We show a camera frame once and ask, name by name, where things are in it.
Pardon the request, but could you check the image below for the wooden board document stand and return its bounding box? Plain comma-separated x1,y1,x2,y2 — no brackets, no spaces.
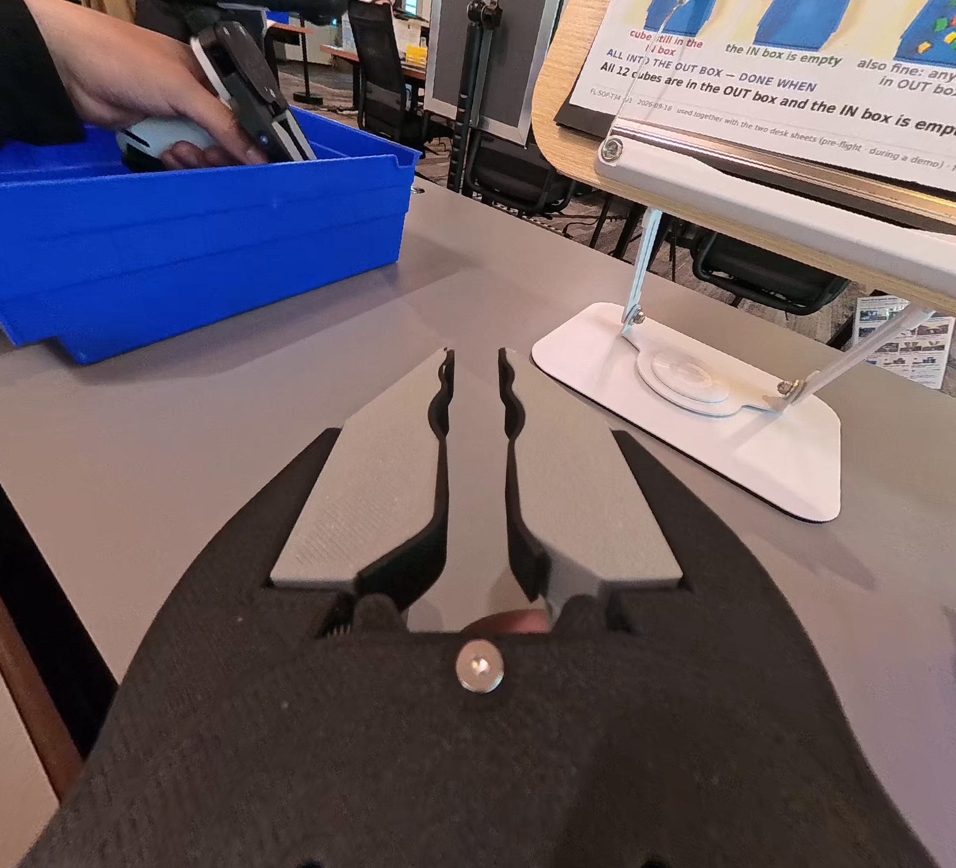
532,0,956,524

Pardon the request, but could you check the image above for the printed leaflet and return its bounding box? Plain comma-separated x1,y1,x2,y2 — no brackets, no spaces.
851,295,956,391

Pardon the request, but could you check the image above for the person's left hand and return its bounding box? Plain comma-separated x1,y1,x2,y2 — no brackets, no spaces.
18,0,268,172

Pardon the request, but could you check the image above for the black office chair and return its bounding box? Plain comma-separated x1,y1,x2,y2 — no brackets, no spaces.
463,132,578,218
347,0,428,146
691,229,852,318

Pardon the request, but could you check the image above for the printed instruction sheet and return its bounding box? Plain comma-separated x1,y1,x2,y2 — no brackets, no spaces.
554,0,956,193

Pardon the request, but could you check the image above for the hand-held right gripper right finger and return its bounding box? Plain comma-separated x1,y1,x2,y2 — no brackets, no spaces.
498,347,683,621

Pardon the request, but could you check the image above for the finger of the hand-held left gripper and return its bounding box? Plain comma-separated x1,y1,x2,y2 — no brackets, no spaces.
257,108,319,164

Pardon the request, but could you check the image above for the large grey partition panel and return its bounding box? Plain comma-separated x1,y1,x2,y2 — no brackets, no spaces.
422,0,585,143

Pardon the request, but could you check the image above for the black tripod stand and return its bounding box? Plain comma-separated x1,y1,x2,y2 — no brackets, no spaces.
447,0,503,196

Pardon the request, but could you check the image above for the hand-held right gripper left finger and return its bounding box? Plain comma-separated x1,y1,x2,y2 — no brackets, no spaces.
270,347,455,608

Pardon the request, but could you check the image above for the blue plastic bin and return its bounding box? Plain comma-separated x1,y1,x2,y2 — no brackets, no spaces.
0,105,421,366

